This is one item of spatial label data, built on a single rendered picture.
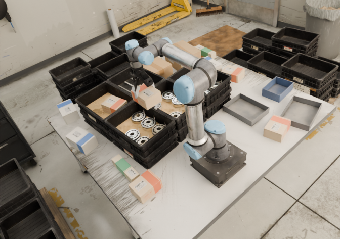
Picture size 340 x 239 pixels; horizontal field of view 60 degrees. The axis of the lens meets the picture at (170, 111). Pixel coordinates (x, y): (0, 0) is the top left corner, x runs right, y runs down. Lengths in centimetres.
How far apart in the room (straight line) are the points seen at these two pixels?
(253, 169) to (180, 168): 45
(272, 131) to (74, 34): 390
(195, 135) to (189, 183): 40
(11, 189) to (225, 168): 162
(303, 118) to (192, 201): 100
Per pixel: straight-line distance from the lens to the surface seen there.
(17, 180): 262
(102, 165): 206
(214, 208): 173
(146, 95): 180
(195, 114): 142
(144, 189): 176
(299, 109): 230
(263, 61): 342
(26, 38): 496
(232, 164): 176
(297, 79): 294
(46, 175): 324
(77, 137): 220
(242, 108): 227
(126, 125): 209
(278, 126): 205
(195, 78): 132
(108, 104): 220
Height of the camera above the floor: 218
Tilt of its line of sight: 40 degrees down
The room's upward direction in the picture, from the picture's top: 11 degrees counter-clockwise
